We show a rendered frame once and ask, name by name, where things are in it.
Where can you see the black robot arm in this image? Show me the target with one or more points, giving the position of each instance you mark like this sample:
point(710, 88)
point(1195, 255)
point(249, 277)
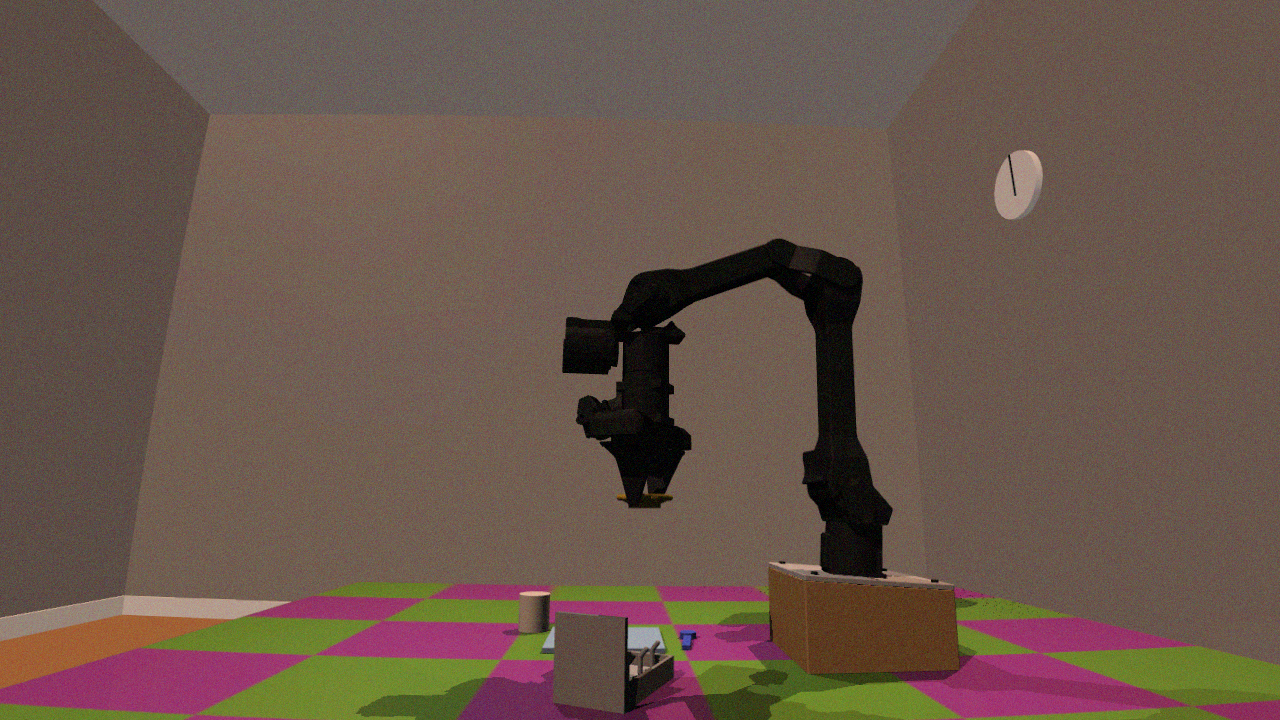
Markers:
point(837, 472)

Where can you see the tan cylinder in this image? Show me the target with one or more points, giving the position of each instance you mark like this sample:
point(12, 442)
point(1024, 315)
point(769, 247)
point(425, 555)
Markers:
point(534, 611)

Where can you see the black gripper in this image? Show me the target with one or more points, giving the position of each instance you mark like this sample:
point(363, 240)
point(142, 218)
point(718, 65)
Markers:
point(644, 440)

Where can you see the grey square mat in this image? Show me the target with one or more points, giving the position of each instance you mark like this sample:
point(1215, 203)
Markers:
point(638, 638)

